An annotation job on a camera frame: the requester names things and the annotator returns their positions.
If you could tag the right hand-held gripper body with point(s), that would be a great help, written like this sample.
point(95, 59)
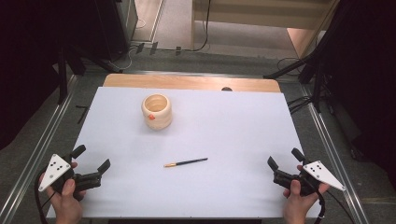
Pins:
point(320, 174)

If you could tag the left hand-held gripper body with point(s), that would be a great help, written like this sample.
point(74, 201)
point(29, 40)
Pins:
point(56, 169)

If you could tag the cream ringed pen holder cup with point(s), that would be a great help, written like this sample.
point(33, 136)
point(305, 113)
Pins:
point(156, 111)

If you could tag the blue pencil with gold end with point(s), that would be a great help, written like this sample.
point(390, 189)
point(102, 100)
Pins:
point(186, 162)

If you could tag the person's left hand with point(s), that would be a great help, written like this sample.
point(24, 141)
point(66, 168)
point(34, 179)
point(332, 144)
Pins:
point(67, 205)

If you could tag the person's right hand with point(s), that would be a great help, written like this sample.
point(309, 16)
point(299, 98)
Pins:
point(299, 205)

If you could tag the white table mat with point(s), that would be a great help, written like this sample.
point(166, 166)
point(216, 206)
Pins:
point(218, 137)

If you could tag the wooden table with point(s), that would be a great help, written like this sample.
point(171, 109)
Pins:
point(186, 81)

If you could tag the light wooden furniture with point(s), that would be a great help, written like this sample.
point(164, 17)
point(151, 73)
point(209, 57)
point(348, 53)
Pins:
point(264, 15)

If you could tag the metal floor rail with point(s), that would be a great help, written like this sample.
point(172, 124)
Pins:
point(336, 155)
point(34, 155)

